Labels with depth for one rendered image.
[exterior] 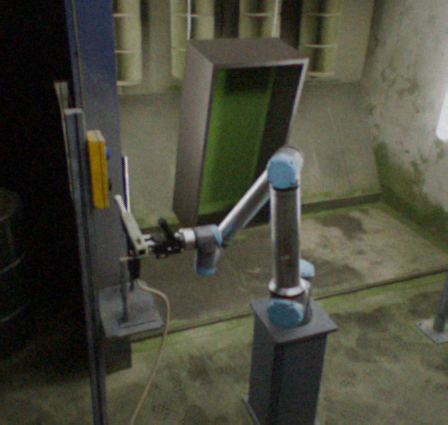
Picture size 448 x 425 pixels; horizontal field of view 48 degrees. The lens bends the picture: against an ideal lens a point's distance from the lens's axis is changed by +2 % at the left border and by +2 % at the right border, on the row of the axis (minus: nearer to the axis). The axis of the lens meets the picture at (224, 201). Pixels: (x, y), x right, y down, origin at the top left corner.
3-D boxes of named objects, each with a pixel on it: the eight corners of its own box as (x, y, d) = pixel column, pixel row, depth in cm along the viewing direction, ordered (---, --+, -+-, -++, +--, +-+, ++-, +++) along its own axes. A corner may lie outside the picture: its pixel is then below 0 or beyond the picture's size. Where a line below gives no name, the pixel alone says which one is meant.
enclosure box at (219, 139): (171, 209, 348) (186, 39, 278) (245, 195, 374) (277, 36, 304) (191, 241, 324) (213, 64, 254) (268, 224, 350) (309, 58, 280)
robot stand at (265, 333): (322, 430, 253) (338, 327, 225) (267, 449, 242) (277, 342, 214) (292, 384, 278) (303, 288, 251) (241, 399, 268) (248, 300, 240)
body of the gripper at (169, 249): (154, 260, 200) (183, 255, 204) (154, 241, 196) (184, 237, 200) (149, 250, 206) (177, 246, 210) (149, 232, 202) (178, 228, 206)
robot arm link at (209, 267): (219, 265, 221) (221, 242, 216) (211, 279, 212) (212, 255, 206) (200, 261, 224) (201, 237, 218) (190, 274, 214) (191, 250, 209)
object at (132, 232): (149, 293, 194) (148, 242, 184) (137, 295, 193) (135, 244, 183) (124, 234, 235) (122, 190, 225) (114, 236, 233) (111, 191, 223)
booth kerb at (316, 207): (97, 249, 390) (96, 235, 384) (97, 248, 391) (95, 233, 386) (379, 204, 484) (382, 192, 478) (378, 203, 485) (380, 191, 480)
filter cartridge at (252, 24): (263, 83, 443) (269, -22, 409) (286, 91, 414) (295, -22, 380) (227, 86, 427) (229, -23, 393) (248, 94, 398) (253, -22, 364)
